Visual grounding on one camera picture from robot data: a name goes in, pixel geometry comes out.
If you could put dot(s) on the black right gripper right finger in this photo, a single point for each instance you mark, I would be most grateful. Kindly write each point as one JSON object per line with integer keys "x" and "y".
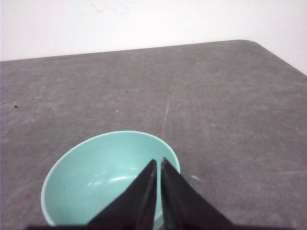
{"x": 185, "y": 209}

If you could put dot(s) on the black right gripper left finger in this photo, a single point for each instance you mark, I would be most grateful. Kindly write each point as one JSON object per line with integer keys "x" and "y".
{"x": 134, "y": 209}

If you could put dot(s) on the teal ceramic bowl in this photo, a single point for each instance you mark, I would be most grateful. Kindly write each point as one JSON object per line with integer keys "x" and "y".
{"x": 91, "y": 175}

